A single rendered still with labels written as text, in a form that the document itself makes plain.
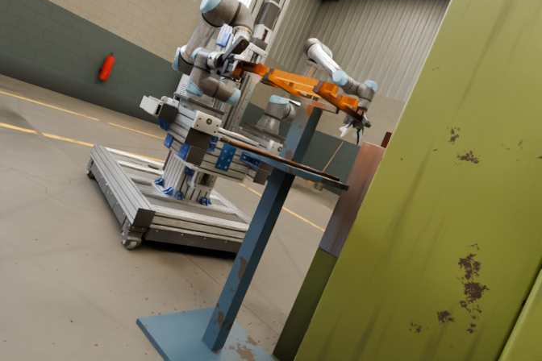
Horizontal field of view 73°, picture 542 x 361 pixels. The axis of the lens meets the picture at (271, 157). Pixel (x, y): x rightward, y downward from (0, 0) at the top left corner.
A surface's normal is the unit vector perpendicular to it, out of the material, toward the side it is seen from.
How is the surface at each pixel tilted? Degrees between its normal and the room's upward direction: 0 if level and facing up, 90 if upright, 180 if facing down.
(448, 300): 90
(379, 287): 90
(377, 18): 90
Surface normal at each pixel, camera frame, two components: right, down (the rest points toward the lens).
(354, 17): -0.57, -0.19
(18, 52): 0.73, 0.33
